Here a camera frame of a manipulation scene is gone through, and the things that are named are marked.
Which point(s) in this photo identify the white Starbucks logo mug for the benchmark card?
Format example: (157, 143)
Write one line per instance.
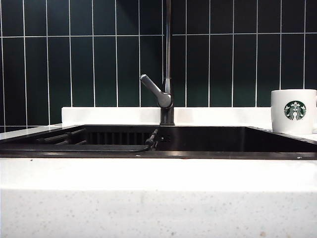
(280, 111)

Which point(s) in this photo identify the black rod sink drain rack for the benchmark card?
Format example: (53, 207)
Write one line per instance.
(151, 140)

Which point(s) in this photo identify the black kitchen sink basin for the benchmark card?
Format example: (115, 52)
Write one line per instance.
(210, 138)

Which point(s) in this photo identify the dark metal faucet spout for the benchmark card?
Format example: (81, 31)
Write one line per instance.
(167, 49)

